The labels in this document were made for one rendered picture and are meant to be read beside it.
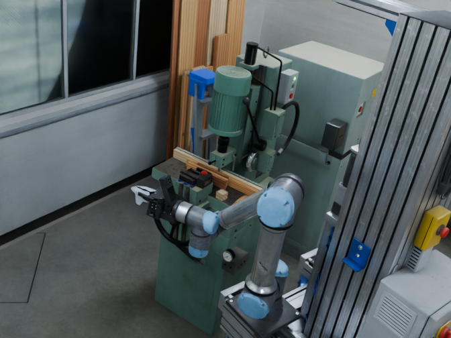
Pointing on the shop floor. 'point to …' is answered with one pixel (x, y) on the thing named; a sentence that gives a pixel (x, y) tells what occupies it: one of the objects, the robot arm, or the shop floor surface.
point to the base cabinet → (201, 275)
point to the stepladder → (203, 84)
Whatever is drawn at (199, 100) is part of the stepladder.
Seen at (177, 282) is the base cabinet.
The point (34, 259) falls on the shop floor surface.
